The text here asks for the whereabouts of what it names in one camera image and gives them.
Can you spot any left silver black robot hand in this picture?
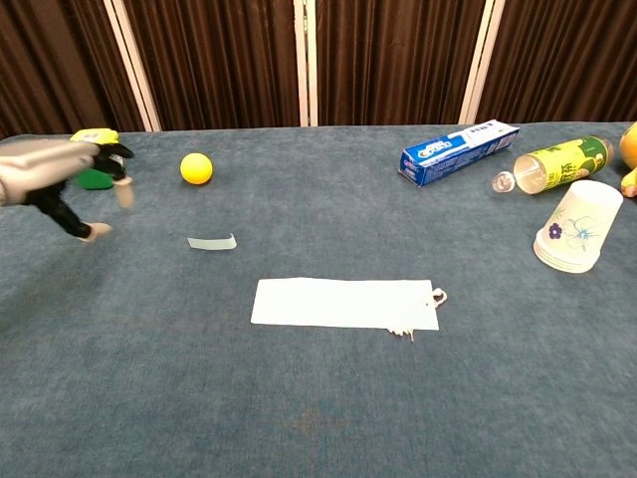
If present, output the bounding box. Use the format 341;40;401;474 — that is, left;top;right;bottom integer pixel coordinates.
0;137;135;244

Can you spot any white paper sheet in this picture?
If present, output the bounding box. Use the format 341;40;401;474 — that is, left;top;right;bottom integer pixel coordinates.
250;277;441;344

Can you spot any yellow green toy cube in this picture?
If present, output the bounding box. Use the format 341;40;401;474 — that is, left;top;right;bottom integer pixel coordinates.
69;127;121;192

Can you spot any dark curtain screen panel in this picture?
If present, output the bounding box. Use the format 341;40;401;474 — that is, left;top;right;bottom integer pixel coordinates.
0;0;150;140
306;0;507;126
457;0;637;125
104;0;313;133

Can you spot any yellow ball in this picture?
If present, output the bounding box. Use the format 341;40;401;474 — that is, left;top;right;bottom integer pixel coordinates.
179;152;214;186

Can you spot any blue felt table cover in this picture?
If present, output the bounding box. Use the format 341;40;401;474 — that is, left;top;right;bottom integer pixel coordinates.
0;120;637;478

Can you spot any blue white toothpaste box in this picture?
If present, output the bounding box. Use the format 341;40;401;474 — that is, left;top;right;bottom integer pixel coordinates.
397;119;522;189

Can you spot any green label plastic bottle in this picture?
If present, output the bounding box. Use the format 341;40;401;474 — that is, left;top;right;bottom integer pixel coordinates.
491;135;615;196

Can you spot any floral white paper cup stack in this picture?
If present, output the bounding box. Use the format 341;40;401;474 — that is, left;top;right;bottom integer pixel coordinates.
532;179;625;275

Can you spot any yellow plush duck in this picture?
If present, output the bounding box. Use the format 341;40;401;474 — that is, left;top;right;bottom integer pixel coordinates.
618;121;637;199

